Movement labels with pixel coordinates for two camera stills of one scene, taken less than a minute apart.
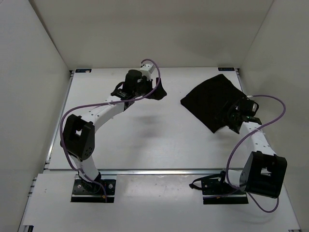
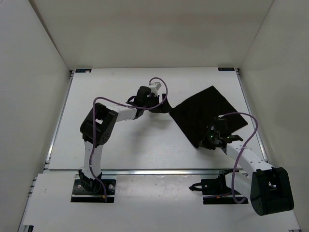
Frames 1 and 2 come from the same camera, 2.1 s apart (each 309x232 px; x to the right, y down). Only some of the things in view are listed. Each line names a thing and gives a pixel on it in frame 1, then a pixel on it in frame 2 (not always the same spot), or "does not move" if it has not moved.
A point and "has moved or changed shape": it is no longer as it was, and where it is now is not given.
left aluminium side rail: x=47 y=165 does not move
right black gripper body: x=233 y=113 to x=209 y=140
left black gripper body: x=145 y=86 to x=153 y=101
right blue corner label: x=226 y=69 does not move
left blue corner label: x=83 y=70 does not move
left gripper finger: x=159 y=93 to x=164 y=108
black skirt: x=210 y=102 has moved or changed shape
